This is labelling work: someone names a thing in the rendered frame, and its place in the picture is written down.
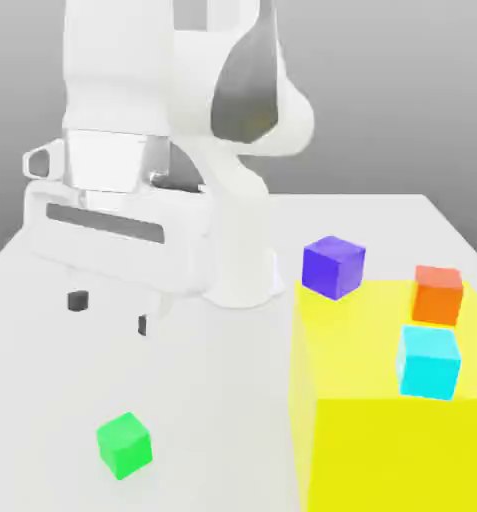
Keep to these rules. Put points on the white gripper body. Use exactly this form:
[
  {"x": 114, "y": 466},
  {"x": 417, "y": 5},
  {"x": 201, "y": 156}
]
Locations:
[{"x": 102, "y": 256}]

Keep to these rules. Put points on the small cyan cube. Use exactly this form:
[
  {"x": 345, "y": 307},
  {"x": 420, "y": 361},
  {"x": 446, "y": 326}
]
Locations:
[{"x": 430, "y": 364}]

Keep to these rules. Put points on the small orange cube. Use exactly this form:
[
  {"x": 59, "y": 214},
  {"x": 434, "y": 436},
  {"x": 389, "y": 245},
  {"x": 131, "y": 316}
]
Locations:
[{"x": 438, "y": 300}]

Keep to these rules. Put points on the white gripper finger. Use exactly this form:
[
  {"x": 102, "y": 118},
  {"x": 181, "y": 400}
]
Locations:
[
  {"x": 78, "y": 300},
  {"x": 142, "y": 324}
]

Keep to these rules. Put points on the large yellow box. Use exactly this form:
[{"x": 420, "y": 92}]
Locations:
[{"x": 382, "y": 448}]

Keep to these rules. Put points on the small green cube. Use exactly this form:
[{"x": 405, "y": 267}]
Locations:
[{"x": 124, "y": 446}]

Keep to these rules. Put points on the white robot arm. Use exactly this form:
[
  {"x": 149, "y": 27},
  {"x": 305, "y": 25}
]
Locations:
[{"x": 118, "y": 80}]

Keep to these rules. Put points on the small purple cube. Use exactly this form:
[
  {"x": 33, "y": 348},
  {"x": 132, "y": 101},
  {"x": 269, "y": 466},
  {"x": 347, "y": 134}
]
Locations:
[{"x": 330, "y": 268}]

